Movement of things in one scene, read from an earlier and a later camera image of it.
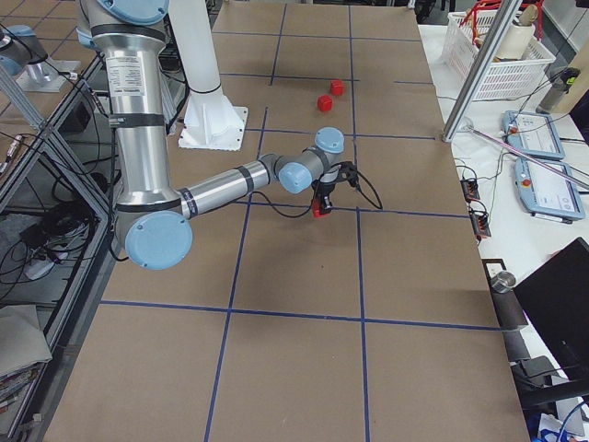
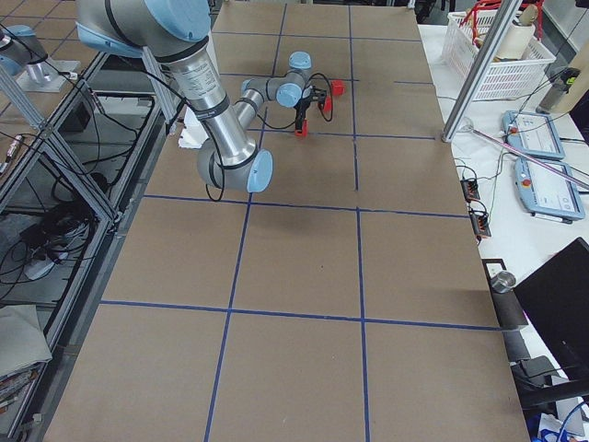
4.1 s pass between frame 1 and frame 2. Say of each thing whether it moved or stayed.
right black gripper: moved
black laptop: stayed
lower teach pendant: stayed
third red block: stayed
